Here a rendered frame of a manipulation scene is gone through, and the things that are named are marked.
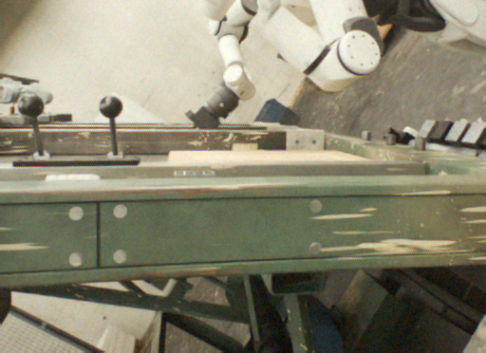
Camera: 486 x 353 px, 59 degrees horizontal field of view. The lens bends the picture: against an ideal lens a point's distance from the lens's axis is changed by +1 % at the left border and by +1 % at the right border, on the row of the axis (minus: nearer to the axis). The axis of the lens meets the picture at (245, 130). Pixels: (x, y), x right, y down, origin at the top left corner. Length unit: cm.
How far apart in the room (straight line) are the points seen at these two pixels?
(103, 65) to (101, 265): 590
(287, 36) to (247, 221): 36
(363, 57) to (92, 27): 587
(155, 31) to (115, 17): 58
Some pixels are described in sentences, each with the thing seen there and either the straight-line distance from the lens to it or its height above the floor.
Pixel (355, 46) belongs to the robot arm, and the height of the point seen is 115.
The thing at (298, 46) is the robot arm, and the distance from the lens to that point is 75.
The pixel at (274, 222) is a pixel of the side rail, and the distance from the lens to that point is 53.
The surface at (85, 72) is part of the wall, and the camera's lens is 641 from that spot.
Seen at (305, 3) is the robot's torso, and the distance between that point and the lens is 101.
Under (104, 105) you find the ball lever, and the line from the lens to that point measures 71.
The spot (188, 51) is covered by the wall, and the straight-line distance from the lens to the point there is 633.
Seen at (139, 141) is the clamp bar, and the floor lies 139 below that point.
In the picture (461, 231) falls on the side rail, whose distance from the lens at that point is 63.
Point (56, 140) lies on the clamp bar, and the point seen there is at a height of 159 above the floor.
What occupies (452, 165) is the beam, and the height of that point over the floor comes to 90.
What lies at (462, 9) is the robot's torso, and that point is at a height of 90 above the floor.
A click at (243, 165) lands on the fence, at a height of 119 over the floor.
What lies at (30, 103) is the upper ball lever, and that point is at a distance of 73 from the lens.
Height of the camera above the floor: 134
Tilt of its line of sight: 9 degrees down
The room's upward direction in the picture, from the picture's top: 57 degrees counter-clockwise
